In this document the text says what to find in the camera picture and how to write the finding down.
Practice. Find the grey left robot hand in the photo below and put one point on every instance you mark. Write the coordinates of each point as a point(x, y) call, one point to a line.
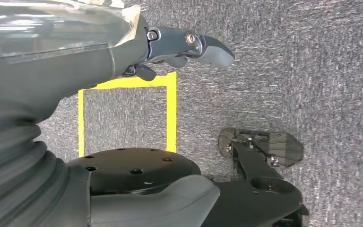
point(59, 59)

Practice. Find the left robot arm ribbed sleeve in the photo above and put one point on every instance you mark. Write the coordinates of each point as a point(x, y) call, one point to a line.
point(12, 181)

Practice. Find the robot hip joint black grey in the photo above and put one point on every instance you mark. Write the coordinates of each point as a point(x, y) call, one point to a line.
point(131, 169)

